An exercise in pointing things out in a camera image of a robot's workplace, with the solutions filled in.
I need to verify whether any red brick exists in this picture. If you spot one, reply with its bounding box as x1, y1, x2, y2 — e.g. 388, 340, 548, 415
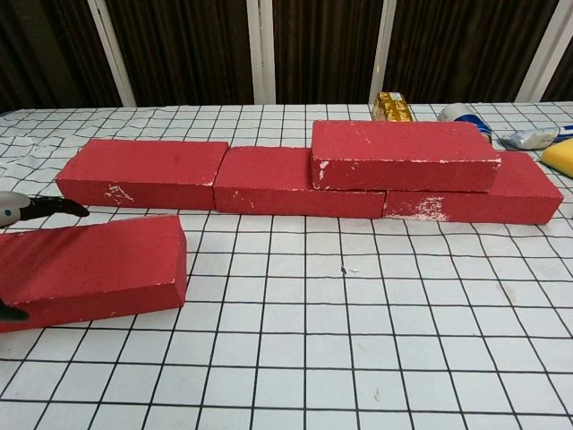
56, 138, 230, 211
0, 214, 188, 334
382, 150, 563, 227
311, 119, 502, 194
213, 145, 387, 219

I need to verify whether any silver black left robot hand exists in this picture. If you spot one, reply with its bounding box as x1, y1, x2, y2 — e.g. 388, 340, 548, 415
0, 191, 90, 323

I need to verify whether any gold foil package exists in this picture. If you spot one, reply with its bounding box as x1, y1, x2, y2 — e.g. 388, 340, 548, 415
372, 91, 413, 123

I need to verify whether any blue and white can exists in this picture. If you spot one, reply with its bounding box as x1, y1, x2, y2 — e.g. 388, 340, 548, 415
436, 102, 493, 144

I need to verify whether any yellow sponge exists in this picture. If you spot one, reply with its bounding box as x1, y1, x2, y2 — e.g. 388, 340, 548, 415
540, 137, 573, 176

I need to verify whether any white black grid tablecloth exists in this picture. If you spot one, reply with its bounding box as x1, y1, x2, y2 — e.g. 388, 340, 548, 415
0, 100, 573, 430

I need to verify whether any white frame post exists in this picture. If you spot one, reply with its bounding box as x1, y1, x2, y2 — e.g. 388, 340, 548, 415
369, 0, 398, 102
87, 0, 136, 108
245, 0, 277, 105
517, 0, 573, 102

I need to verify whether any white blue toothpaste tube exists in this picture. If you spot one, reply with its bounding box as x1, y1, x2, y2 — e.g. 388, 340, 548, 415
498, 123, 573, 151

